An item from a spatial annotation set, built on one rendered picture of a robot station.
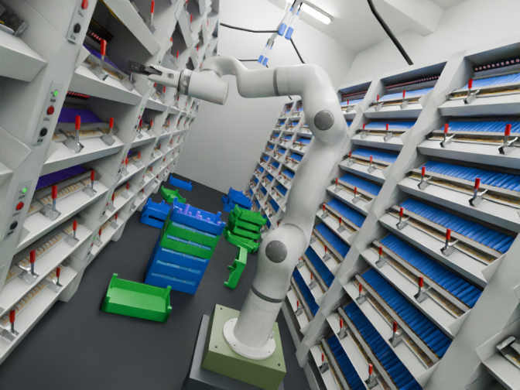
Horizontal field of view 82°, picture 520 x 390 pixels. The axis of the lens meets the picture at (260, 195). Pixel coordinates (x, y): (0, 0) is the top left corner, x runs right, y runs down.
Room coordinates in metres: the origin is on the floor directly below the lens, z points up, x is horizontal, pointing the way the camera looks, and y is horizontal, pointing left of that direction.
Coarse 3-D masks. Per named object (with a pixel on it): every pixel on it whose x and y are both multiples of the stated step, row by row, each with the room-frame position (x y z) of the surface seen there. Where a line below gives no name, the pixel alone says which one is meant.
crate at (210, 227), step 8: (176, 200) 1.74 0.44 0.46; (176, 208) 1.57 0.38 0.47; (184, 208) 1.78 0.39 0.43; (192, 208) 1.79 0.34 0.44; (176, 216) 1.58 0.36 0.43; (184, 216) 1.59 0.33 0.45; (192, 216) 1.78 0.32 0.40; (208, 216) 1.83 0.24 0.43; (216, 216) 1.84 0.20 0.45; (192, 224) 1.61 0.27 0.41; (200, 224) 1.63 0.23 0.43; (208, 224) 1.64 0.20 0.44; (224, 224) 1.67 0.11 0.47; (216, 232) 1.66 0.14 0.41
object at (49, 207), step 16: (48, 176) 0.89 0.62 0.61; (64, 176) 0.96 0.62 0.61; (80, 176) 1.04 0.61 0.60; (96, 176) 1.15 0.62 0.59; (112, 176) 1.19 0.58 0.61; (48, 192) 0.81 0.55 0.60; (64, 192) 0.92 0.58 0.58; (80, 192) 1.00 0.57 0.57; (96, 192) 1.04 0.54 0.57; (32, 208) 0.73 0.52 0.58; (48, 208) 0.76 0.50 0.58; (64, 208) 0.85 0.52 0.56; (80, 208) 0.95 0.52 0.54; (32, 224) 0.69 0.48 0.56; (48, 224) 0.74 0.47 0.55; (32, 240) 0.68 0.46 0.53
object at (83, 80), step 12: (84, 48) 0.60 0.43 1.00; (120, 60) 1.16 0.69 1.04; (84, 72) 0.68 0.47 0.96; (72, 84) 0.63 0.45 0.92; (84, 84) 0.68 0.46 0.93; (96, 84) 0.73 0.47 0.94; (108, 84) 0.80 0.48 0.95; (120, 84) 0.97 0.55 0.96; (144, 84) 1.18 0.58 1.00; (96, 96) 0.79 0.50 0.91; (108, 96) 0.86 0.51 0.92; (120, 96) 0.95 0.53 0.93; (132, 96) 1.06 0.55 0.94
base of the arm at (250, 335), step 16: (256, 304) 0.90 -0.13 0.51; (272, 304) 0.90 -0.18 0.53; (240, 320) 0.92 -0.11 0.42; (256, 320) 0.89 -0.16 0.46; (272, 320) 0.92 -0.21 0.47; (224, 336) 0.91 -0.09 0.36; (240, 336) 0.91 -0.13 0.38; (256, 336) 0.90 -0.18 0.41; (272, 336) 0.96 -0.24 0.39; (240, 352) 0.86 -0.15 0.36; (256, 352) 0.89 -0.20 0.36; (272, 352) 0.92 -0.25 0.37
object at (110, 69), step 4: (92, 56) 0.80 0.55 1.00; (96, 56) 0.86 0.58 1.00; (84, 60) 0.78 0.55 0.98; (88, 60) 0.79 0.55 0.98; (92, 60) 0.82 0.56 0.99; (96, 60) 0.83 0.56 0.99; (100, 60) 0.85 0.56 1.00; (104, 64) 0.90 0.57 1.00; (108, 64) 0.94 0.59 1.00; (104, 68) 0.91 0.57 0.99; (108, 68) 0.94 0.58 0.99; (112, 68) 0.96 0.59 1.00; (116, 68) 1.02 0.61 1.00; (108, 72) 0.96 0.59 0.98; (112, 72) 0.97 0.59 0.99; (116, 72) 1.01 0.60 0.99; (120, 72) 1.04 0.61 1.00; (124, 72) 1.12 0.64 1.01; (116, 76) 0.98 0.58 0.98; (120, 76) 1.05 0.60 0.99; (124, 76) 1.10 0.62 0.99; (128, 76) 1.14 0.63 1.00
